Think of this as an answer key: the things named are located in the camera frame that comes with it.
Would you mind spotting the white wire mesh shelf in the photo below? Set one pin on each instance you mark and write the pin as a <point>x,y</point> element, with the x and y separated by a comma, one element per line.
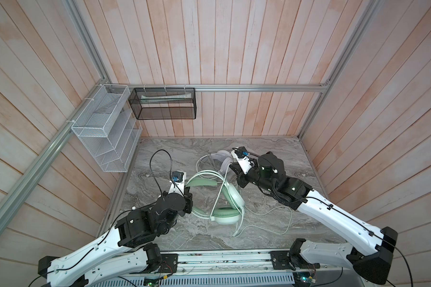
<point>107,128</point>

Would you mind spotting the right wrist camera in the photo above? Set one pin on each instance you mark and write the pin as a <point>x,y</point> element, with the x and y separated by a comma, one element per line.
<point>241,155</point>

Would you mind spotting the black mesh basket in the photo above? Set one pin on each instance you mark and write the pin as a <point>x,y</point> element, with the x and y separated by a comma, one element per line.
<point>163,103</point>

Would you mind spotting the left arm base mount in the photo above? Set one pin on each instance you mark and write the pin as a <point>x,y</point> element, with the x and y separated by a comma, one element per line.
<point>159,262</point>

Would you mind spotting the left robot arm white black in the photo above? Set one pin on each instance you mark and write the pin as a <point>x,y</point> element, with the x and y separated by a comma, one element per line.
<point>126,247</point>

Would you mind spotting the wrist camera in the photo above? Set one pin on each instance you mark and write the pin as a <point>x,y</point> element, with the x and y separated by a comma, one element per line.
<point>177,182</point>
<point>241,155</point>

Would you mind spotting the aluminium frame bar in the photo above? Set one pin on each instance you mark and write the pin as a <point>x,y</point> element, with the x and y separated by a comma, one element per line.
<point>237,87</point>

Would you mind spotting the white headphones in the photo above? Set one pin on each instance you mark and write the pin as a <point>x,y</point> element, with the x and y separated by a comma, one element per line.
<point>217,162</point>

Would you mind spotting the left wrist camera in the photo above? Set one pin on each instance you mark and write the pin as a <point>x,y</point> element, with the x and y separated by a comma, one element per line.
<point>177,182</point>

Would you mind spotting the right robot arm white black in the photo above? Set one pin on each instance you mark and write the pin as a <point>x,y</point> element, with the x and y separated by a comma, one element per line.
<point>368,250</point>

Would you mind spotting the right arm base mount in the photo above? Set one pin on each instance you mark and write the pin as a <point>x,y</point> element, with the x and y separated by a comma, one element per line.
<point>291,259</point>

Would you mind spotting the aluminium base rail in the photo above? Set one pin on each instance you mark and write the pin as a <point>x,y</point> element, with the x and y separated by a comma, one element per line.
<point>237,268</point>

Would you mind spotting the green headphones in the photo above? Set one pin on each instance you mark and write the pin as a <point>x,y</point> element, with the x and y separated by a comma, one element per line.
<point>229,206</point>

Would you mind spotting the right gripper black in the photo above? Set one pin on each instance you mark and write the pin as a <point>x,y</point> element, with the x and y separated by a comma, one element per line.
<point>242,176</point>

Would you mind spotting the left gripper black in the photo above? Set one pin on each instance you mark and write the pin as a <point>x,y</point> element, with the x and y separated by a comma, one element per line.
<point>189,200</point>

